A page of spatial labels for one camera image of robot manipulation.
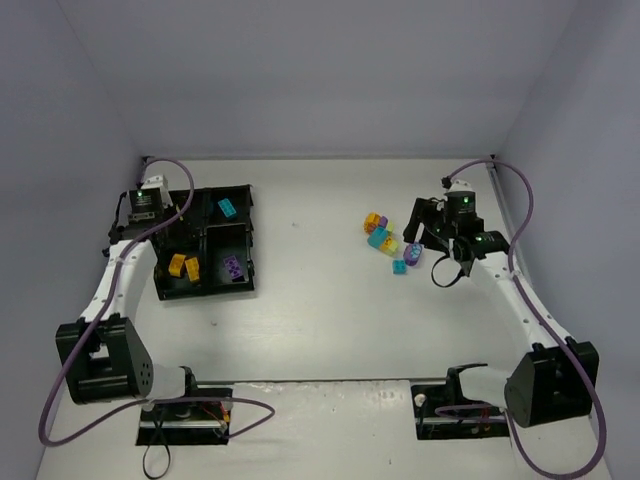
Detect yellow green lego brick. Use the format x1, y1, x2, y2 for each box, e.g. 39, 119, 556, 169
380, 236, 398, 256

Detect small teal lego brick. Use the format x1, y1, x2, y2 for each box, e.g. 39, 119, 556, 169
392, 259, 407, 275

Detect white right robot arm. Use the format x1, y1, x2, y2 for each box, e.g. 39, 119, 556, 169
403, 190, 599, 428

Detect black four-compartment bin tray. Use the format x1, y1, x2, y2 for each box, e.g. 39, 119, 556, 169
153, 184, 255, 301

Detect teal 2x4 lego brick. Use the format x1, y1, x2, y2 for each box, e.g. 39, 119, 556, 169
217, 198, 238, 219

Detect large teal lego brick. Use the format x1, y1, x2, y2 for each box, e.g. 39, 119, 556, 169
367, 227, 389, 250

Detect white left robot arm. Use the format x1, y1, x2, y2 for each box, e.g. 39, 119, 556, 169
55, 187, 195, 405

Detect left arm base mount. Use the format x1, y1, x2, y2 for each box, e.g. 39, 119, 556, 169
136, 386, 233, 446

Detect purple 2x4 lego brick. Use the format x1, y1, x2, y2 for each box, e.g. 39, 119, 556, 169
223, 255, 244, 282

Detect purple round paw lego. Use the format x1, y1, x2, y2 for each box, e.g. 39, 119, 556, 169
403, 243, 423, 267

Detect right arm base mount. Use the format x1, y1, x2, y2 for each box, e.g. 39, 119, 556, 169
410, 363, 510, 441

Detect orange round lego piece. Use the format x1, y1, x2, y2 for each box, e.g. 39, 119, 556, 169
363, 212, 381, 234

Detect orange 2x4 lego brick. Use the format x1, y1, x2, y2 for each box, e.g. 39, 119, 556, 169
168, 253, 186, 278

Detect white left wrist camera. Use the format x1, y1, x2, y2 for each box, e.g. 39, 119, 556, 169
140, 175, 173, 208

